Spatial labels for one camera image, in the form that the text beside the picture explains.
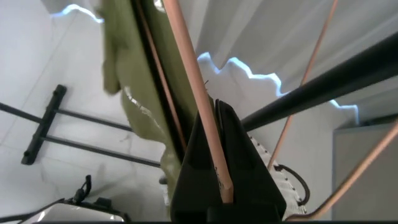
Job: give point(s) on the black clothes rack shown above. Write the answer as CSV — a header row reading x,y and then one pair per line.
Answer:
x,y
342,77

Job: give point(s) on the white curtain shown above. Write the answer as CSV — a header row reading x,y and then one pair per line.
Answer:
x,y
264,31

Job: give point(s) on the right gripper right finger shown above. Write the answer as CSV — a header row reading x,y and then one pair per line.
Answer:
x,y
255,186

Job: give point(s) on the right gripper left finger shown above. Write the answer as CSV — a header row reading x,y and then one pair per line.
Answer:
x,y
192,186

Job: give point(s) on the green long-sleeved shirt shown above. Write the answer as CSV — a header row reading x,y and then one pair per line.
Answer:
x,y
130,77

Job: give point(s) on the white laundry basket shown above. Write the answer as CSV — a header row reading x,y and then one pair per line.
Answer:
x,y
286,186

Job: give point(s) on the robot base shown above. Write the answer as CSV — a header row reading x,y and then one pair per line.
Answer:
x,y
77,214

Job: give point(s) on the pink clothes hanger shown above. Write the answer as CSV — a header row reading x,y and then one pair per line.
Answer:
x,y
194,77
357,172

